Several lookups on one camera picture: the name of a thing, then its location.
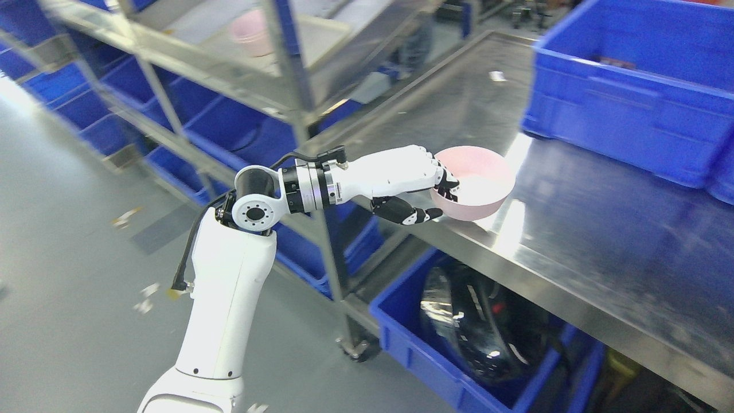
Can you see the blue bin under table left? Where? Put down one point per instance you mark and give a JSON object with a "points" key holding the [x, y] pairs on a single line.
{"points": [[551, 388]]}

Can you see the stainless steel shelf rack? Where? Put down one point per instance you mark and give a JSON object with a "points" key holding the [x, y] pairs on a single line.
{"points": [[171, 69]]}

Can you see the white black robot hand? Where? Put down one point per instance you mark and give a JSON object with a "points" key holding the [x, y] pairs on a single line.
{"points": [[383, 176]]}

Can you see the pink bowl stack on shelf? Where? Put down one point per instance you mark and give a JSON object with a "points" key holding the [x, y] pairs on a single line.
{"points": [[250, 30]]}

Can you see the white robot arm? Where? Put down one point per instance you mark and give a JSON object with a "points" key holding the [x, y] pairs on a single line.
{"points": [[232, 253]]}

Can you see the small white paper scrap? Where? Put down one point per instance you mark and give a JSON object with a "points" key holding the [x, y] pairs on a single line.
{"points": [[497, 76]]}

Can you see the black shiny bagged item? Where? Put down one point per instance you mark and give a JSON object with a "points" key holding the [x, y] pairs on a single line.
{"points": [[492, 334]]}

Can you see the stainless steel table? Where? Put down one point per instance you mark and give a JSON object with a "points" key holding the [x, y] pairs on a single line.
{"points": [[638, 262]]}

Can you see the blue crate on table left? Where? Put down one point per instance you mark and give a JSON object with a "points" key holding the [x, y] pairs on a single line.
{"points": [[671, 116]]}

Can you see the pink plastic bowl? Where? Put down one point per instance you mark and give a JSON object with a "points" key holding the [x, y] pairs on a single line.
{"points": [[485, 177]]}

